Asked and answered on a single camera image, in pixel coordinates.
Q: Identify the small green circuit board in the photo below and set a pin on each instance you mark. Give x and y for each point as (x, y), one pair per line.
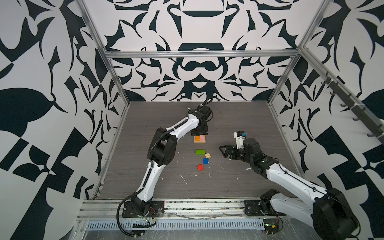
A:
(272, 226)

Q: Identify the black hook rail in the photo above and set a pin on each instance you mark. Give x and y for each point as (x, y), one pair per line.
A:
(361, 111)

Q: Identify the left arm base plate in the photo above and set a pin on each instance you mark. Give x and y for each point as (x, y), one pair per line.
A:
(149, 210)

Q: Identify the blue wood cube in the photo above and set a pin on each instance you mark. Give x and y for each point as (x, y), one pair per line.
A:
(205, 161)

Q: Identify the white cable duct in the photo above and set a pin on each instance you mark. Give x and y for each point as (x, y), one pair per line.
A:
(200, 224)

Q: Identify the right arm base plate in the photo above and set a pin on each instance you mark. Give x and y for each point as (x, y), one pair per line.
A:
(259, 208)

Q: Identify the small natural wood cube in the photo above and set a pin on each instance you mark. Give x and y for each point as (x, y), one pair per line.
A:
(207, 155)

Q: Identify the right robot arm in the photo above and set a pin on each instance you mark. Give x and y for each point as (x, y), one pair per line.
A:
(327, 211)

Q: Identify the natural wood block front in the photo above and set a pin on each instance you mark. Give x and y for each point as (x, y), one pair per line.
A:
(199, 141)

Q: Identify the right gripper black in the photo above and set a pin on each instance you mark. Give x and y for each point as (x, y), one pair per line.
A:
(229, 147)

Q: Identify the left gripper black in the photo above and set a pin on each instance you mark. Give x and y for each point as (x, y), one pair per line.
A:
(195, 133)

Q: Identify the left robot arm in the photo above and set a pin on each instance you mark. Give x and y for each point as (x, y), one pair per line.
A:
(162, 150)

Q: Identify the green wood block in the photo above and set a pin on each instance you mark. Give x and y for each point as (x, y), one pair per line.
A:
(200, 152)

